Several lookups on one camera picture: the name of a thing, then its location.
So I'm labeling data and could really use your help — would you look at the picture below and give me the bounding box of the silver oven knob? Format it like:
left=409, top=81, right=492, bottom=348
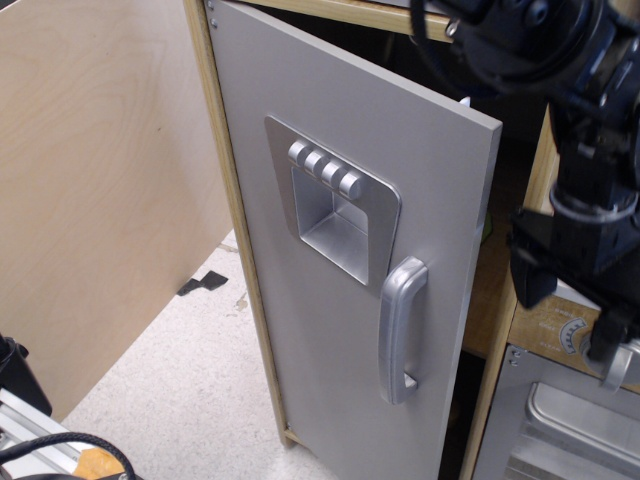
left=580, top=336, right=639, bottom=393

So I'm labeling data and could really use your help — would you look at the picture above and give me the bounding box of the silver fridge door handle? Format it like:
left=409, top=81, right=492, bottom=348
left=378, top=256, right=429, bottom=405

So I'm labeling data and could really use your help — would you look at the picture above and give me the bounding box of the black braided cable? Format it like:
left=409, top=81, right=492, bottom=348
left=0, top=432, right=136, bottom=480

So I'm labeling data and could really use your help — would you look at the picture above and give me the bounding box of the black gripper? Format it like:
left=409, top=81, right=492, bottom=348
left=509, top=197, right=639, bottom=370

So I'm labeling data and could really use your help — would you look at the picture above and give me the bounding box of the wooden toy kitchen frame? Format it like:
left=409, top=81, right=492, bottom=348
left=183, top=0, right=640, bottom=480

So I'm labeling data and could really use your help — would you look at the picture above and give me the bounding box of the black box at left edge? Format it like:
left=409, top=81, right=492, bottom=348
left=1, top=336, right=52, bottom=416

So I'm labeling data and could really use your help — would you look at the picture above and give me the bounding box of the silver ice dispenser panel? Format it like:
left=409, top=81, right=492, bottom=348
left=264, top=115, right=401, bottom=295

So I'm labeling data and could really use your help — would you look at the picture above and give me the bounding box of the black tape on floor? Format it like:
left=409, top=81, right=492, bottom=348
left=177, top=271, right=228, bottom=297

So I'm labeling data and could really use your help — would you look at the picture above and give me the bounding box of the orange tape piece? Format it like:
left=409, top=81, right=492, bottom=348
left=73, top=448, right=125, bottom=479

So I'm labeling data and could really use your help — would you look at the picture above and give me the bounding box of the grey toy fridge door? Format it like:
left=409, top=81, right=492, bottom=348
left=207, top=1, right=502, bottom=479

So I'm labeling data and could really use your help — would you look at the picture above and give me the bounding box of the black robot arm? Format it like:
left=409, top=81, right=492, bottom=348
left=410, top=1, right=639, bottom=374

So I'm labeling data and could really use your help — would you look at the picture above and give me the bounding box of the aluminium extrusion rail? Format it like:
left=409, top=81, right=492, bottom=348
left=1, top=389, right=82, bottom=479

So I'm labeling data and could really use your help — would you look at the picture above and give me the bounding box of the grey oven door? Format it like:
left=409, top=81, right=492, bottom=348
left=473, top=346, right=639, bottom=479

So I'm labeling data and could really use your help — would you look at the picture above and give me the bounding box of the plywood board panel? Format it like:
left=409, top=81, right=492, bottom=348
left=1, top=1, right=231, bottom=419

